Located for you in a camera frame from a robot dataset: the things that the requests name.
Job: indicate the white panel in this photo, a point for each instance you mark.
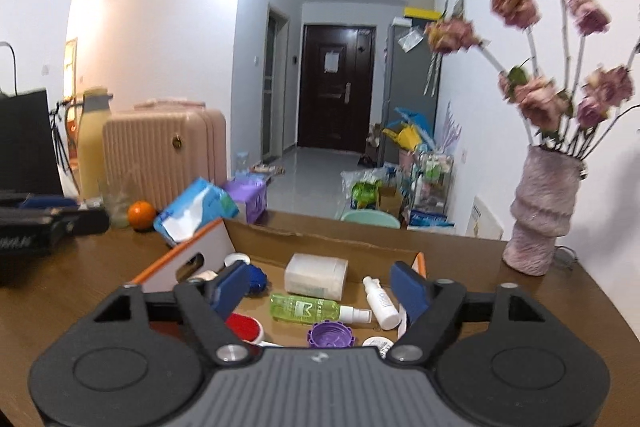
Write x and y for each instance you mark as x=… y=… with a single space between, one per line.
x=484 y=219

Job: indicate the yellow bottle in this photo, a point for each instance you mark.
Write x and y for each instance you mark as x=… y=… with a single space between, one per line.
x=92 y=147

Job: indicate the blue tissue pack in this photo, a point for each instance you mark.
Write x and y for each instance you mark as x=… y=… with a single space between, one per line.
x=197 y=207

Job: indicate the grey interior door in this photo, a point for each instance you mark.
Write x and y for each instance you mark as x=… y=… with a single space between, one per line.
x=276 y=82

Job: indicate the white spray bottle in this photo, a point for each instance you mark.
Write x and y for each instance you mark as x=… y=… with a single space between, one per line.
x=382 y=303

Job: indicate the white paper notice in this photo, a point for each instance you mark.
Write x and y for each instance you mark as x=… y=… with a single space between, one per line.
x=332 y=62

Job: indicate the green spray bottle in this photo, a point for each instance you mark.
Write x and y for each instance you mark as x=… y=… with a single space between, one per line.
x=305 y=308

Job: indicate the yellow watering can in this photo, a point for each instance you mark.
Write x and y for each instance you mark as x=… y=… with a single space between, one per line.
x=402 y=137

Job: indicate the white paper note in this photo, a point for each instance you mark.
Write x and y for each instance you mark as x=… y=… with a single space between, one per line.
x=410 y=40

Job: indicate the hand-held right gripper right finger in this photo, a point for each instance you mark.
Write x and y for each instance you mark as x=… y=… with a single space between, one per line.
x=410 y=293

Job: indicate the black tripod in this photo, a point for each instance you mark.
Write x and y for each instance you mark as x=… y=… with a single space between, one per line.
x=62 y=142

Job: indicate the grey fridge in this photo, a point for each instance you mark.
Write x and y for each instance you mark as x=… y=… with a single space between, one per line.
x=405 y=87

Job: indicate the purple bottle cap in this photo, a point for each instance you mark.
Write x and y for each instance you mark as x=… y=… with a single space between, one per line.
x=330 y=335

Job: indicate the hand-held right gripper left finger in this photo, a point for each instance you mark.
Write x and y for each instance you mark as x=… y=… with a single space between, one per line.
x=230 y=288

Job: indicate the black paper bag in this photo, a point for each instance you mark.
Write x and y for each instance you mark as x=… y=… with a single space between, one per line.
x=25 y=142

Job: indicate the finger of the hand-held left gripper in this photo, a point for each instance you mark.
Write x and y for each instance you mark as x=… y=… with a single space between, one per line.
x=47 y=203
x=85 y=222

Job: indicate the purple feather decor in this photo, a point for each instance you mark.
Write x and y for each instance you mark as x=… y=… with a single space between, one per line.
x=447 y=129

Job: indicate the framed wall picture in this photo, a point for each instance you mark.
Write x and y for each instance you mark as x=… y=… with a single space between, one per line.
x=459 y=6

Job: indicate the yellow box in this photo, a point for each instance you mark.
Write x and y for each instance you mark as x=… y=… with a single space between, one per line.
x=422 y=12

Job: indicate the pink suitcase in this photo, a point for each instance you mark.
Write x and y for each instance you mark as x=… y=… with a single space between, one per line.
x=165 y=157

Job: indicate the small white jar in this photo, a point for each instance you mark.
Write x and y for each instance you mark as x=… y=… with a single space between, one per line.
x=378 y=345

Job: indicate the blue plastic item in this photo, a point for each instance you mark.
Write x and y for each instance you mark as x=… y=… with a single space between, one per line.
x=414 y=118

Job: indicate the translucent white plastic container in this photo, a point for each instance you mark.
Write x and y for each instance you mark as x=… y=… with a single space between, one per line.
x=316 y=276

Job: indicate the pink textured vase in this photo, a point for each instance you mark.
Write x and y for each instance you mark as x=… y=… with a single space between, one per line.
x=545 y=212

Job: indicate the clear water bottle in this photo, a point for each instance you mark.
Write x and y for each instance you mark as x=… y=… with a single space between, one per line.
x=242 y=167

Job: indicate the white bottle cap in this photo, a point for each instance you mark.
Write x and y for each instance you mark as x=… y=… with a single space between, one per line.
x=235 y=260

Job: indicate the white folded umbrella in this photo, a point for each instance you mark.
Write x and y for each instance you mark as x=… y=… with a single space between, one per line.
x=431 y=76

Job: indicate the bunch of dried roses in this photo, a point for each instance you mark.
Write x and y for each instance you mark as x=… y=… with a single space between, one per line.
x=540 y=102

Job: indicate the orange cardboard box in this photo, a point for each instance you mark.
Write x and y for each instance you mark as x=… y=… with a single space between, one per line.
x=320 y=242

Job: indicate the teal stool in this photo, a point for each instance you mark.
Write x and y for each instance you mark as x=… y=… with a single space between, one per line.
x=371 y=220

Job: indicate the cluttered storage rack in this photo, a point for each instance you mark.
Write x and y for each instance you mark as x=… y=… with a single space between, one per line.
x=432 y=189

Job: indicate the clear glass cup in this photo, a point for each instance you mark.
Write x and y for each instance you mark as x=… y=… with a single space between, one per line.
x=117 y=207

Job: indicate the dark brown door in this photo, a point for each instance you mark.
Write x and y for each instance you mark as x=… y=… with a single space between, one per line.
x=335 y=107

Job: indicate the green plastic bag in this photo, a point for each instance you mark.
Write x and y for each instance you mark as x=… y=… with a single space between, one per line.
x=364 y=193

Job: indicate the purple tissue pack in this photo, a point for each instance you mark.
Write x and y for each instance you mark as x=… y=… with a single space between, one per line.
x=250 y=198

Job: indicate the orange fruit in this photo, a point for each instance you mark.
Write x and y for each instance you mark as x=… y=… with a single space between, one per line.
x=141 y=215

